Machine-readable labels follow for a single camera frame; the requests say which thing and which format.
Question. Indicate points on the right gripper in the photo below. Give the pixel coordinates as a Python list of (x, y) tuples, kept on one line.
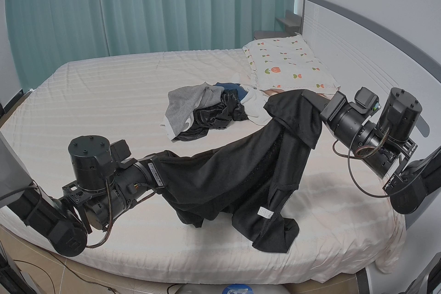
[(348, 127)]

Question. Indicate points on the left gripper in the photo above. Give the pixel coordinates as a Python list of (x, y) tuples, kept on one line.
[(141, 175)]

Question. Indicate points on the black garment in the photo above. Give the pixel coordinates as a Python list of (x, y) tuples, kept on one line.
[(248, 165)]

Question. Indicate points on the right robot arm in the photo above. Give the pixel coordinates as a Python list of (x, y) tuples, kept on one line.
[(401, 113)]

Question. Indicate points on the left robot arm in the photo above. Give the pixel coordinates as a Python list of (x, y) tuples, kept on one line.
[(91, 158)]

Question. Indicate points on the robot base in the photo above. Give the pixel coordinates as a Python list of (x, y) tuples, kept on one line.
[(237, 290)]

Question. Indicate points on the bed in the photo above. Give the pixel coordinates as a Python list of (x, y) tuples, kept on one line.
[(120, 96)]

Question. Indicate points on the pile of clothes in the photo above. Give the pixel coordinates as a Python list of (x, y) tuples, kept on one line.
[(186, 103)]

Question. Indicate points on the white printed pillow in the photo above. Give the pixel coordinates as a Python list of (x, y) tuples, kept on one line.
[(286, 61)]

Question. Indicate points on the grey bedside table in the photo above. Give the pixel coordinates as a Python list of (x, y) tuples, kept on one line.
[(268, 35)]

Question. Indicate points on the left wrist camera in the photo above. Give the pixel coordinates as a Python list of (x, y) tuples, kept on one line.
[(120, 151)]

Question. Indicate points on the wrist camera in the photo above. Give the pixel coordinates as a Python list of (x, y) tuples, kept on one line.
[(120, 151), (365, 98)]

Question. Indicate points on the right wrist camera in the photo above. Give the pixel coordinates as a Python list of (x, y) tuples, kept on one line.
[(365, 98)]

